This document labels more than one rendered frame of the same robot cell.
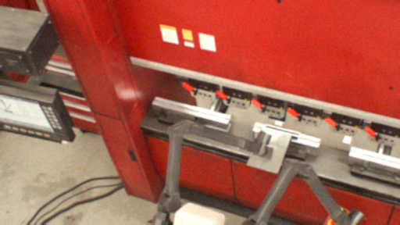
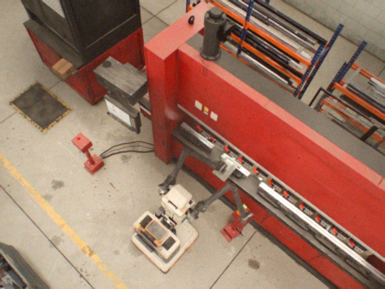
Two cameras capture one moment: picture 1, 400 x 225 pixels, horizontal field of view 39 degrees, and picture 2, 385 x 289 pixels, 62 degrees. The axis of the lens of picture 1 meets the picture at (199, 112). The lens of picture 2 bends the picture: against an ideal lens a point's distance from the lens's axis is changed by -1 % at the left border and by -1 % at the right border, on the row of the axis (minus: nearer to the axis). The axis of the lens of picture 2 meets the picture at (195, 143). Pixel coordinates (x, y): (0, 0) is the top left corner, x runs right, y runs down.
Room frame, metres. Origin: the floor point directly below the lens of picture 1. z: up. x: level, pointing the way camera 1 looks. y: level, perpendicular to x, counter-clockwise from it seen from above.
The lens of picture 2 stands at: (0.10, -0.04, 4.52)
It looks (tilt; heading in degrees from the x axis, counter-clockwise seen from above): 62 degrees down; 3
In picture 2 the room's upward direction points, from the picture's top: 8 degrees clockwise
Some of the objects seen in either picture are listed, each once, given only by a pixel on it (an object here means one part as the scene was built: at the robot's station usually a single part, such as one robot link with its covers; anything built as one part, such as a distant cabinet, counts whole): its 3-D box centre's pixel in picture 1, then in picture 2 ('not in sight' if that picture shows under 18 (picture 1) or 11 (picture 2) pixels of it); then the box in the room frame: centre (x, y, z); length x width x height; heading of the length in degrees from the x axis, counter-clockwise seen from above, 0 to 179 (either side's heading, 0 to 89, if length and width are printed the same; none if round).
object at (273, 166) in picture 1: (269, 150); (224, 169); (1.71, -0.35, 1.00); 0.26 x 0.18 x 0.01; 150
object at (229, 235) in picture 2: not in sight; (231, 230); (1.25, -0.64, 0.06); 0.25 x 0.20 x 0.12; 138
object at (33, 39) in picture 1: (23, 81); (125, 100); (2.07, 0.89, 1.53); 0.51 x 0.25 x 0.85; 64
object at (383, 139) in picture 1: (385, 128); (278, 182); (1.55, -0.92, 1.26); 0.15 x 0.09 x 0.17; 60
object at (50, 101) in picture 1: (30, 108); (124, 112); (1.97, 0.88, 1.42); 0.45 x 0.12 x 0.36; 64
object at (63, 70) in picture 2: not in sight; (62, 67); (2.72, 2.00, 1.04); 0.30 x 0.26 x 0.12; 58
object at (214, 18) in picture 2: not in sight; (221, 35); (2.22, -0.03, 2.53); 0.33 x 0.25 x 0.47; 60
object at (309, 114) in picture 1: (308, 109); (248, 160); (1.75, -0.57, 1.26); 0.15 x 0.09 x 0.17; 60
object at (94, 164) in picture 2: not in sight; (88, 153); (1.83, 1.49, 0.41); 0.25 x 0.20 x 0.83; 150
